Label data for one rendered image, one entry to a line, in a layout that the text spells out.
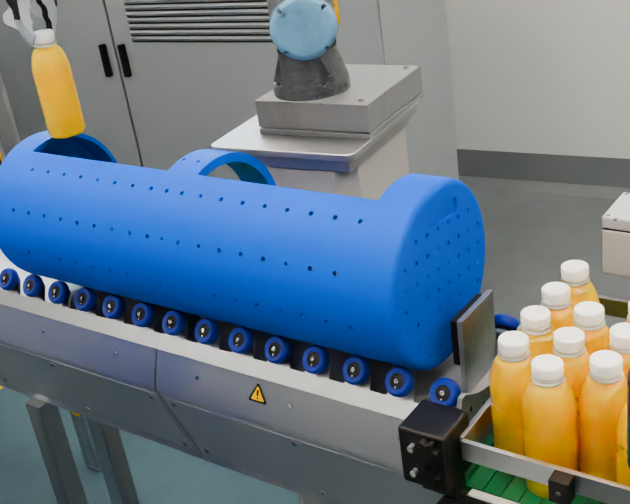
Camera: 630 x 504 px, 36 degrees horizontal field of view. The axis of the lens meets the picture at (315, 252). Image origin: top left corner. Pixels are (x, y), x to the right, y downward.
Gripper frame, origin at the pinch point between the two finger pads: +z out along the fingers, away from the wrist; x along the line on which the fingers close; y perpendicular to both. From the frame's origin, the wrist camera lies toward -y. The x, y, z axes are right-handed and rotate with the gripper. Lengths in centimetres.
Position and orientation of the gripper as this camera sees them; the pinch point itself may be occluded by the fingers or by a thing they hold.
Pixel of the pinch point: (42, 35)
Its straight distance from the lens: 180.2
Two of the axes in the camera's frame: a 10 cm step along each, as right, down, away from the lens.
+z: 1.4, 8.9, 4.4
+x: -5.7, 4.4, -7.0
